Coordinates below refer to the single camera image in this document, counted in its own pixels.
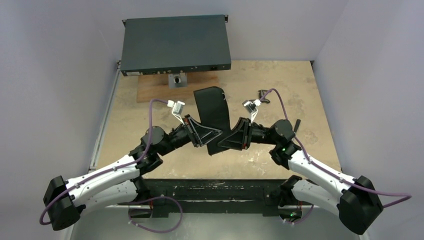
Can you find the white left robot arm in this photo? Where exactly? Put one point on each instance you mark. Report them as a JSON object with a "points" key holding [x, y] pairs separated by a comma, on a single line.
{"points": [[120, 182]]}

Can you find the black zippered tool case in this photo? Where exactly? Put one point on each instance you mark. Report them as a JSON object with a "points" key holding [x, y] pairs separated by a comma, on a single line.
{"points": [[213, 112]]}

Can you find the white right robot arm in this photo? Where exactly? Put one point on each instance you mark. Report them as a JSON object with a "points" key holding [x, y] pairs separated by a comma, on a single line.
{"points": [[353, 200]]}

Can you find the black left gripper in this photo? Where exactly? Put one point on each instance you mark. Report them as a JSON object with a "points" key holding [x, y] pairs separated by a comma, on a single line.
{"points": [[201, 135]]}

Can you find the dark metal pipe fitting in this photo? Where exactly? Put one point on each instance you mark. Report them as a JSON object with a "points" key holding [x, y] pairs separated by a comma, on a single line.
{"points": [[262, 93]]}

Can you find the wooden board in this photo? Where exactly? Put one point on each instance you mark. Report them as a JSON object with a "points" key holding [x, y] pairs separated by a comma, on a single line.
{"points": [[157, 86]]}

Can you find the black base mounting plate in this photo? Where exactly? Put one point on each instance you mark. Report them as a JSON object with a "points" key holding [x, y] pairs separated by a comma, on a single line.
{"points": [[267, 197]]}

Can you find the grey metal bracket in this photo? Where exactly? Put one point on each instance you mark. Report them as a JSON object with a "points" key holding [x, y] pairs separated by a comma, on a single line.
{"points": [[177, 80]]}

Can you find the dark green rack device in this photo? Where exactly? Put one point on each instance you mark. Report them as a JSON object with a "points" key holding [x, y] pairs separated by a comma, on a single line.
{"points": [[175, 44]]}

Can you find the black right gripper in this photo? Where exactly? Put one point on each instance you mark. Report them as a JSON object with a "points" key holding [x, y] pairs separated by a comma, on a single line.
{"points": [[246, 133]]}

